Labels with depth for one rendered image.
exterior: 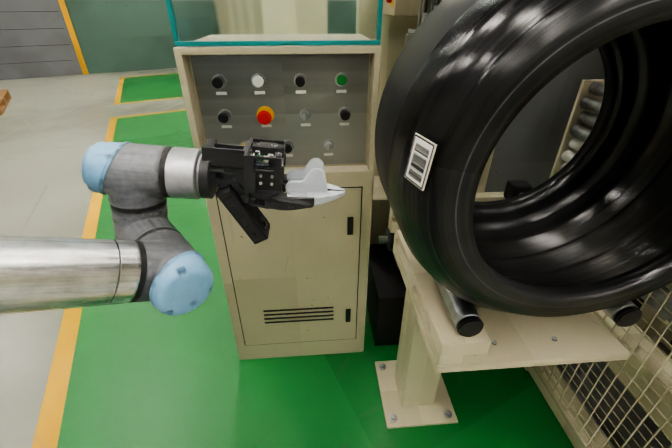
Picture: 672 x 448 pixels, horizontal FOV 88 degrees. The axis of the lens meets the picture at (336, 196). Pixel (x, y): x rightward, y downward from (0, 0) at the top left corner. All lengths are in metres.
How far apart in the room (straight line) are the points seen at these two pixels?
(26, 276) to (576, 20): 0.58
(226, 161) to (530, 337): 0.65
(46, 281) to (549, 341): 0.79
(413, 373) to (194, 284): 1.07
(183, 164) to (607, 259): 0.75
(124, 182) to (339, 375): 1.29
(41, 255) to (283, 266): 0.97
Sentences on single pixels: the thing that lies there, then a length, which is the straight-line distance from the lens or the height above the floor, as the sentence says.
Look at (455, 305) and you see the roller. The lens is 0.66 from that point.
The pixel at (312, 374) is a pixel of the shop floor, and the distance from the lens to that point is 1.65.
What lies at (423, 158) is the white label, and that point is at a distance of 0.43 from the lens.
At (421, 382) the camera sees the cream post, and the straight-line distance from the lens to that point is 1.47.
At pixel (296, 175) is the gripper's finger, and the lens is 0.55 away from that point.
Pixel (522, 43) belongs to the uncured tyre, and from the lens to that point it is 0.43.
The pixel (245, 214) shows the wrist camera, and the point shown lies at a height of 1.09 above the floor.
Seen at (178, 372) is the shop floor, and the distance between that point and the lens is 1.78.
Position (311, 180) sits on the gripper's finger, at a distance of 0.51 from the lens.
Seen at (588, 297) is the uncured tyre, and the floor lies 0.98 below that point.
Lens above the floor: 1.37
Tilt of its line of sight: 29 degrees down
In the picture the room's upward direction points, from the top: straight up
